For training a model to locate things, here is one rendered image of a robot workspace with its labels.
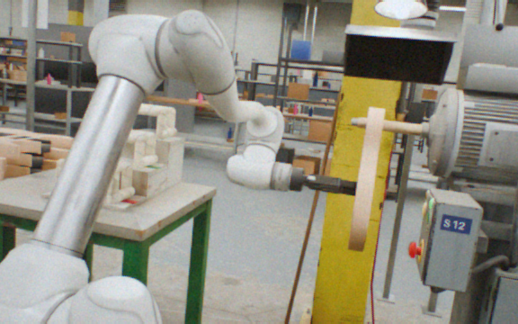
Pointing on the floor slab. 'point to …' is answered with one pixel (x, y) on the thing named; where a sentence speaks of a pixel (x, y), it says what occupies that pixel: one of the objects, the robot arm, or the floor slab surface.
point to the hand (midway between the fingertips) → (355, 189)
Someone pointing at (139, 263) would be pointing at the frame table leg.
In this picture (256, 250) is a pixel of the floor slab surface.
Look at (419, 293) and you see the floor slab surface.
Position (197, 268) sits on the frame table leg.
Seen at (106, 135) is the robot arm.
